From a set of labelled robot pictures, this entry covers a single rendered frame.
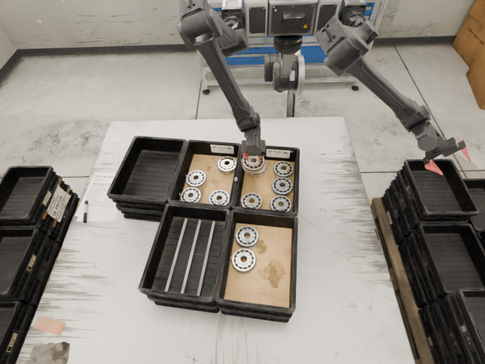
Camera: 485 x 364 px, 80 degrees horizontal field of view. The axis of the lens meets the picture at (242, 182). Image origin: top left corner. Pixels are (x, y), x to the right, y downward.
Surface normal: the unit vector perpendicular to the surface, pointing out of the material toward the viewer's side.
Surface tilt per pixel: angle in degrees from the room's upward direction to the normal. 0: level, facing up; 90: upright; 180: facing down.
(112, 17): 90
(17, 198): 0
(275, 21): 90
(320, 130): 0
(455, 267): 0
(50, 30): 90
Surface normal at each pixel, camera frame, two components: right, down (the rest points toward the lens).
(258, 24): 0.00, 0.81
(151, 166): -0.04, -0.58
